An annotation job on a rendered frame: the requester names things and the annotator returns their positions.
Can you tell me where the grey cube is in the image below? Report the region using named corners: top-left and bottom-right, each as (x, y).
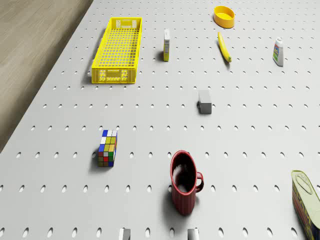
top-left (196, 90), bottom-right (213, 115)

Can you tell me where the puzzle cube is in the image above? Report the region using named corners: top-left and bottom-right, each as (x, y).
top-left (97, 129), bottom-right (118, 168)

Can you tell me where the yellow basket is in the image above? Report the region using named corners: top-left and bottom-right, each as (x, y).
top-left (91, 16), bottom-right (143, 85)

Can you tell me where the white and yellow box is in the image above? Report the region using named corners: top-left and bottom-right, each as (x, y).
top-left (163, 28), bottom-right (171, 63)

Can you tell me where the red mug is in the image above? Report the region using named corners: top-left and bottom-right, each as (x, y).
top-left (169, 149), bottom-right (205, 216)

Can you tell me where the banana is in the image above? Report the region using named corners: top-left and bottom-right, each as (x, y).
top-left (217, 31), bottom-right (232, 63)

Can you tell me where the yellow bowl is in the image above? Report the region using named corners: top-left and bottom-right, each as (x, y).
top-left (213, 5), bottom-right (236, 29)

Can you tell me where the small white bottle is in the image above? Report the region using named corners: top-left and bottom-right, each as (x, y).
top-left (272, 36), bottom-right (285, 67)

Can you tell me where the flat-sided can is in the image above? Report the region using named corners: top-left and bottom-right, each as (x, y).
top-left (291, 170), bottom-right (320, 240)

